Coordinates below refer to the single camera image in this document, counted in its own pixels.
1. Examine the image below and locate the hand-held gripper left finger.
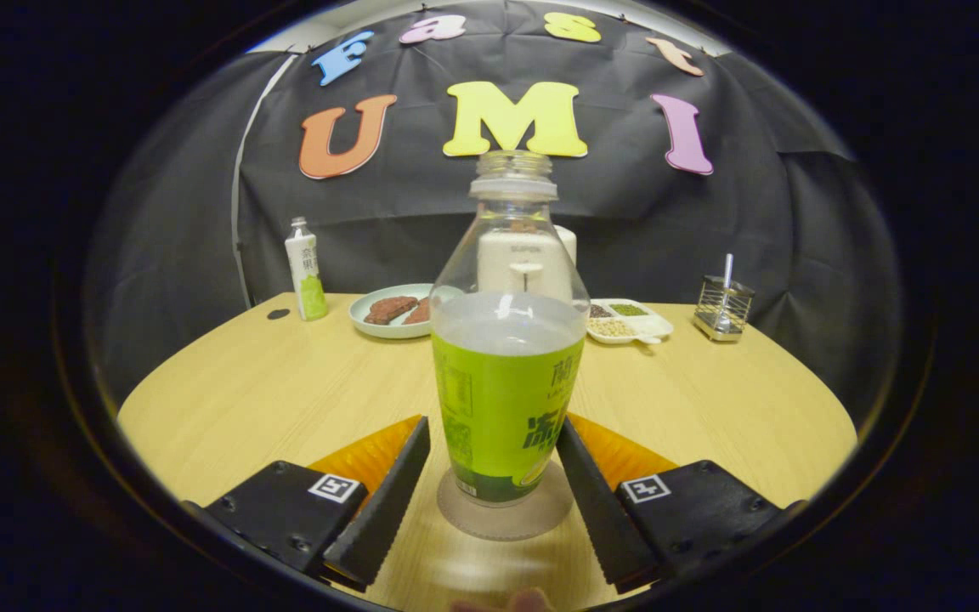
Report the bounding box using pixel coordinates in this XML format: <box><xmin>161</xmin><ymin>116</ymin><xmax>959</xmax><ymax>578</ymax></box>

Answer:
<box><xmin>184</xmin><ymin>415</ymin><xmax>431</xmax><ymax>592</ymax></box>

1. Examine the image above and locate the clear juice bottle green label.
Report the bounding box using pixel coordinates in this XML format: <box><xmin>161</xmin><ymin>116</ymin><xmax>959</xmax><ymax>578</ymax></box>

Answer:
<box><xmin>430</xmin><ymin>150</ymin><xmax>588</xmax><ymax>507</ymax></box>

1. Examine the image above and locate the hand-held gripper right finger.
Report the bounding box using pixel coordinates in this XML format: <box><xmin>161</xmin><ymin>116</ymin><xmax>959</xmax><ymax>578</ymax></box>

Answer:
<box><xmin>556</xmin><ymin>414</ymin><xmax>805</xmax><ymax>594</ymax></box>

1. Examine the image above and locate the white divided snack tray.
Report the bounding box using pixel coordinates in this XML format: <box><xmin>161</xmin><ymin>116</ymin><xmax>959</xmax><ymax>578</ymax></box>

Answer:
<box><xmin>585</xmin><ymin>298</ymin><xmax>675</xmax><ymax>345</ymax></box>

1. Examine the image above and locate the small white green bottle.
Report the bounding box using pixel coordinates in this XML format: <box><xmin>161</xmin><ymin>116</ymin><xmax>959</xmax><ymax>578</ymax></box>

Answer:
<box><xmin>285</xmin><ymin>217</ymin><xmax>330</xmax><ymax>322</ymax></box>

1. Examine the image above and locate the round brown coaster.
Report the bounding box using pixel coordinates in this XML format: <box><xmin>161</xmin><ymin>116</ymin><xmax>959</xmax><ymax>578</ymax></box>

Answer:
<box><xmin>437</xmin><ymin>459</ymin><xmax>575</xmax><ymax>541</ymax></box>

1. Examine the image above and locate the wire mesh holder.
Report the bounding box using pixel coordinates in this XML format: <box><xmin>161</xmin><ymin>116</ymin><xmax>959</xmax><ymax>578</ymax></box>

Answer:
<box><xmin>693</xmin><ymin>275</ymin><xmax>755</xmax><ymax>343</ymax></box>

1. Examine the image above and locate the wooden table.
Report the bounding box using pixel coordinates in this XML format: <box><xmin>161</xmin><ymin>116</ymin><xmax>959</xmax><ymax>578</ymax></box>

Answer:
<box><xmin>116</xmin><ymin>292</ymin><xmax>858</xmax><ymax>609</ymax></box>

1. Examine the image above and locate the cream toaster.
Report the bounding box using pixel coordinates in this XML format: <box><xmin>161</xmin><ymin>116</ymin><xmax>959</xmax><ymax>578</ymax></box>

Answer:
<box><xmin>477</xmin><ymin>225</ymin><xmax>578</xmax><ymax>298</ymax></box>

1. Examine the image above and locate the pale green plate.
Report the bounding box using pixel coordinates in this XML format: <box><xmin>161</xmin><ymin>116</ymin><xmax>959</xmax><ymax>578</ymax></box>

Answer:
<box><xmin>348</xmin><ymin>283</ymin><xmax>446</xmax><ymax>340</ymax></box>

